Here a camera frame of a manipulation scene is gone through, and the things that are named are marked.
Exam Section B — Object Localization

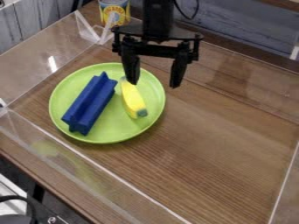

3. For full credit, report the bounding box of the yellow toy banana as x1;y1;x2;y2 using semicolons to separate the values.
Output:
119;76;148;119

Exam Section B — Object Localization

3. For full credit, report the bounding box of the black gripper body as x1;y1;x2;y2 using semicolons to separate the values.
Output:
111;24;204;62

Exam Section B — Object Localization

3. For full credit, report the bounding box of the black cable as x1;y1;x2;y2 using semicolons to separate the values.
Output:
0;195;41;224

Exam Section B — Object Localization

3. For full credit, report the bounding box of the clear acrylic tray wall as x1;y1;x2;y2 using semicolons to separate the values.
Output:
0;15;299;224

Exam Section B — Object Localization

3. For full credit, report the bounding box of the blue star-shaped block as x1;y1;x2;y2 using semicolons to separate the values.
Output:
61;72;117;136

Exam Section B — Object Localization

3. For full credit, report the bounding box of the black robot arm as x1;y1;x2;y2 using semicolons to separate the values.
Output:
111;0;203;88

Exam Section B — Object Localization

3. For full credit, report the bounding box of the green plate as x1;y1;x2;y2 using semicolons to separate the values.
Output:
48;62;166;144

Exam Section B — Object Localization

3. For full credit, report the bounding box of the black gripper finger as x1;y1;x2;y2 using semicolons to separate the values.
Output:
170;54;188;88
121;44;140;85

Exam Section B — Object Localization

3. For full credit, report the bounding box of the clear acrylic corner bracket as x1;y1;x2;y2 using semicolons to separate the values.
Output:
75;10;116;46

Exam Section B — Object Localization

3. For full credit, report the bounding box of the yellow blue tin can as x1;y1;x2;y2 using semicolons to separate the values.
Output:
97;0;131;27

